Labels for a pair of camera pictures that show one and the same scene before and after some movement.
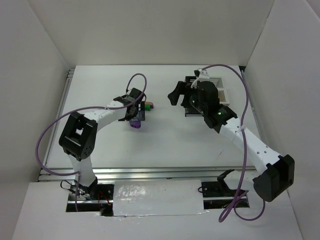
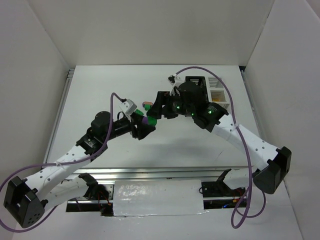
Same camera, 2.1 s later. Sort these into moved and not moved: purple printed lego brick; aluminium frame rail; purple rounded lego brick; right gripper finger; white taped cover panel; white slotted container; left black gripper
Moved: purple rounded lego brick; left black gripper; right gripper finger
Not moved: purple printed lego brick; aluminium frame rail; white taped cover panel; white slotted container
